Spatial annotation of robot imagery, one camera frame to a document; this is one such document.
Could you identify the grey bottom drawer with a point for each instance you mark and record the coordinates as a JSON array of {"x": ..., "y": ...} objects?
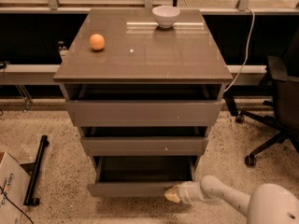
[{"x": 140, "y": 176}]

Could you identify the grey drawer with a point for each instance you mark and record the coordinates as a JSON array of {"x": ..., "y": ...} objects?
[
  {"x": 143, "y": 113},
  {"x": 145, "y": 141},
  {"x": 140, "y": 176}
]

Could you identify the white bowl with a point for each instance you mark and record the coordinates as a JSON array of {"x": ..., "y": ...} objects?
[{"x": 166, "y": 16}]

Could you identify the black office chair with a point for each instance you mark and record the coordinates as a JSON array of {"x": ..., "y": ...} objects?
[{"x": 282, "y": 72}]

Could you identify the orange ball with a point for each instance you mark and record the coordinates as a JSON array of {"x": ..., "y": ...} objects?
[{"x": 97, "y": 42}]

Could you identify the grey middle drawer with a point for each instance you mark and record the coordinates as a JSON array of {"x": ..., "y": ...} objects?
[{"x": 145, "y": 141}]

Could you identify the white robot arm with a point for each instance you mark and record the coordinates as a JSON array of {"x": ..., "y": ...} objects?
[{"x": 267, "y": 204}]

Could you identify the grey top drawer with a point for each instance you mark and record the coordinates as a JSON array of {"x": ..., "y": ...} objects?
[{"x": 143, "y": 113}]

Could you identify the yellow foam-padded end effector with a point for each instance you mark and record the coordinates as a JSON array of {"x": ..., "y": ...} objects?
[{"x": 184, "y": 192}]

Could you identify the grey drawer cabinet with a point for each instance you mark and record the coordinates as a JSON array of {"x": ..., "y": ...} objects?
[{"x": 142, "y": 61}]

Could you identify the black metal stand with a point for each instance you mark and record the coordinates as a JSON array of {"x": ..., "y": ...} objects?
[{"x": 32, "y": 169}]

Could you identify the cardboard box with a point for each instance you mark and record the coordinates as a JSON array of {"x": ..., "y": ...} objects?
[{"x": 13, "y": 185}]

